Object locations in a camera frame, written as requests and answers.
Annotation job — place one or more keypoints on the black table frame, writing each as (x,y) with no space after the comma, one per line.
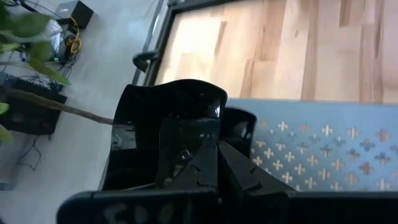
(143,59)

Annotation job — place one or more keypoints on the grey perforated metal shelf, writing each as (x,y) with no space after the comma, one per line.
(326,112)

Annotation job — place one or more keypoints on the green leafy plant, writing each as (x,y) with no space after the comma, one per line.
(40,49)

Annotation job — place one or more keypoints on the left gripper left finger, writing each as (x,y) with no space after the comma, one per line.
(199,168)

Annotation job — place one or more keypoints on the black footed square plate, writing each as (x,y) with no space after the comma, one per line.
(239,124)

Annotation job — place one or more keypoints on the black box with grey lid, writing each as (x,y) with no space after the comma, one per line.
(79,14)

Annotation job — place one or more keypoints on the black flat floor case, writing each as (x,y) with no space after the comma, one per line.
(28,118)

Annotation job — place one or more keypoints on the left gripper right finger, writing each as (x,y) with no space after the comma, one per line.
(239,174)

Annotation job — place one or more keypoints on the black wavy-edged deep plate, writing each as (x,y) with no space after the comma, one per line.
(140,102)

